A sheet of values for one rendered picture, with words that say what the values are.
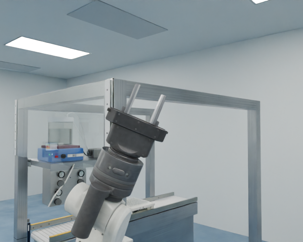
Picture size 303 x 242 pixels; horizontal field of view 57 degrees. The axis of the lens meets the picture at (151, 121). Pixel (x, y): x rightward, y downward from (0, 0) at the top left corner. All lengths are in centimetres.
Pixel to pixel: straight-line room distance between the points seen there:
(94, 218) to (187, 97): 88
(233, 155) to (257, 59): 147
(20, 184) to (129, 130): 145
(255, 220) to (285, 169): 232
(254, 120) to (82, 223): 151
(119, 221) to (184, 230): 204
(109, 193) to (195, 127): 430
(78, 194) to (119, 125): 16
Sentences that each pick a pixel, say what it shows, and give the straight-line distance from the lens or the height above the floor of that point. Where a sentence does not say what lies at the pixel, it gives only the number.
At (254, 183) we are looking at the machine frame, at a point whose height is 123.
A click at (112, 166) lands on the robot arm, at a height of 150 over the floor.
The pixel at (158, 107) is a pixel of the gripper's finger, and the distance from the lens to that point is 54.
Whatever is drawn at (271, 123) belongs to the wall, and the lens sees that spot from 424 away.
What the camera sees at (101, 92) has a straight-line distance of 107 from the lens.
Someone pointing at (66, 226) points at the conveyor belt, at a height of 94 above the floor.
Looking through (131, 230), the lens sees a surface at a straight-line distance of 207.
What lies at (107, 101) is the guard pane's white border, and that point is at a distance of 103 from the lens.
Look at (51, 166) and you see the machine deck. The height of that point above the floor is 137.
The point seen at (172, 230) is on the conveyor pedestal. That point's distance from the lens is 245.
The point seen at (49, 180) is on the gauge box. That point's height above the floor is 129.
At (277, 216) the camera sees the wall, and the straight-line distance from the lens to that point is 439.
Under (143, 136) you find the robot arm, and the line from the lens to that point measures 53.
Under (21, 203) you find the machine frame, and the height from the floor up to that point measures 112.
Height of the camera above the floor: 156
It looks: 2 degrees up
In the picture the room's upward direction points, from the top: straight up
